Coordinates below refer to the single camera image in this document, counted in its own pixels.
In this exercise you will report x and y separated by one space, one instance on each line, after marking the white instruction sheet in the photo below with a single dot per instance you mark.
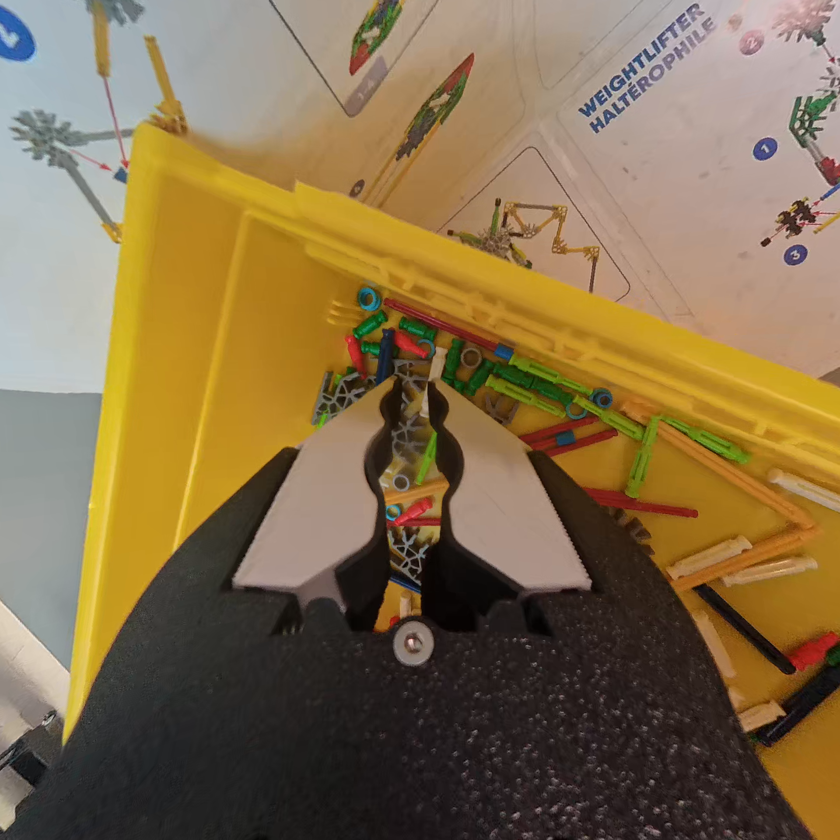
656 197

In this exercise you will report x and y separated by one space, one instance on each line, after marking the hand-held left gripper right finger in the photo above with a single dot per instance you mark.
518 525

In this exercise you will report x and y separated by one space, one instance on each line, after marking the yellow plastic bin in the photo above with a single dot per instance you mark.
197 328

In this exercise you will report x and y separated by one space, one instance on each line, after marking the grey desk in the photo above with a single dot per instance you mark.
39 492

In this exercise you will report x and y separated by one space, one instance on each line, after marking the pile of toy pieces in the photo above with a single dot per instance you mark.
538 387

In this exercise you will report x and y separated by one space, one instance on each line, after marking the black wheeled base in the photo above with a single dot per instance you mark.
29 748

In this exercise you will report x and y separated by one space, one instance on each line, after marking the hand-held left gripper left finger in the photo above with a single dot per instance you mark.
308 525

